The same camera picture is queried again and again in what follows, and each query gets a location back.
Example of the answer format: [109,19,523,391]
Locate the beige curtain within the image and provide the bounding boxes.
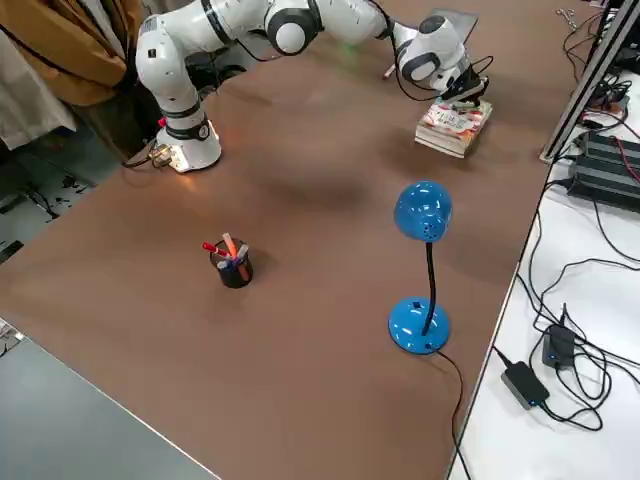
[0,44,77,151]

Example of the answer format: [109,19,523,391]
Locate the colourful green-edged book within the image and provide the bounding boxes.
[419,97,494,140]

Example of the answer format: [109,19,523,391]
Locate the black lamp cable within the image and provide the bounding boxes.
[429,344,474,480]

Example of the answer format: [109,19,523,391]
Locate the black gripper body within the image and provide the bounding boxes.
[447,63,489,94]

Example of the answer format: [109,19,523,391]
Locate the black power supply unit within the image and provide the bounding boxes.
[566,153,640,214]
[577,130,640,169]

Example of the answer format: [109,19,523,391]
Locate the grey side table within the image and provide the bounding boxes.
[0,319,221,480]

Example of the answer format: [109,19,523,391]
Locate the small black power adapter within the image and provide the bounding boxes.
[542,323,577,371]

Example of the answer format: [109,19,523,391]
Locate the black power cable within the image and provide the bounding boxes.
[514,184,640,434]

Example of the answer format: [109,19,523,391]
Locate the aluminium profile post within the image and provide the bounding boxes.
[538,0,640,164]

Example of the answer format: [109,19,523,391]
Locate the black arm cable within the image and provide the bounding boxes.
[382,14,496,104]

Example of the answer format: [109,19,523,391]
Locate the black cable hub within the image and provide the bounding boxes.
[582,69,634,129]

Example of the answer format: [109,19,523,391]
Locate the black pen holder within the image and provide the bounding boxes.
[211,248,255,290]

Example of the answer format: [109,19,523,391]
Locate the blue desk lamp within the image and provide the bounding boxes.
[388,180,455,356]

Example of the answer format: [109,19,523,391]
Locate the orange highlighter pen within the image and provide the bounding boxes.
[221,230,252,281]

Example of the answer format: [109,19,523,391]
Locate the grey closed laptop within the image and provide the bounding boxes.
[447,7,480,47]

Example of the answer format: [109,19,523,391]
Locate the person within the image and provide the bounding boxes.
[0,0,166,159]

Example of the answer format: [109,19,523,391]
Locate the flat black power adapter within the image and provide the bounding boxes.
[500,360,551,412]

